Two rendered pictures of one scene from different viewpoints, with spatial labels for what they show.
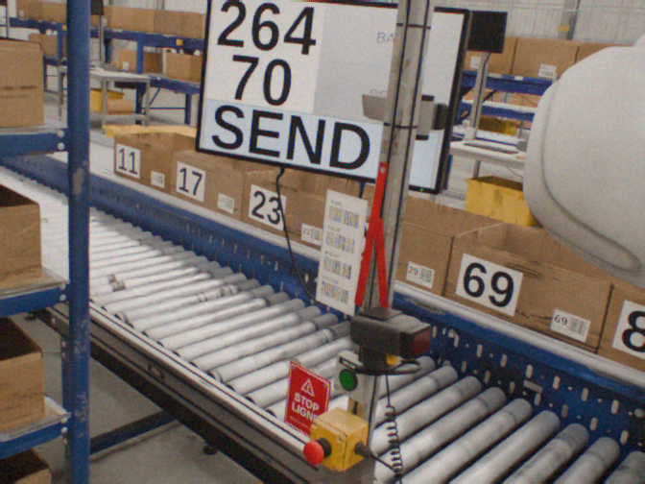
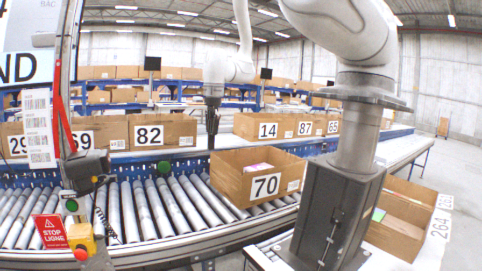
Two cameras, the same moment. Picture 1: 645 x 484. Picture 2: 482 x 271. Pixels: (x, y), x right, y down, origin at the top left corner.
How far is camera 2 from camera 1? 0.55 m
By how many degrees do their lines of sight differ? 70
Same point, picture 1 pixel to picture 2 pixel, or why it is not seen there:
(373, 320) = (78, 158)
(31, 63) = not seen: outside the picture
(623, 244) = (366, 19)
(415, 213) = not seen: hidden behind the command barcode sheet
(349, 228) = (40, 109)
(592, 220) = (361, 7)
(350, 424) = (85, 228)
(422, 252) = not seen: hidden behind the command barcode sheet
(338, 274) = (39, 144)
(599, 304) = (125, 132)
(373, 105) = (38, 38)
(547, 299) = (105, 137)
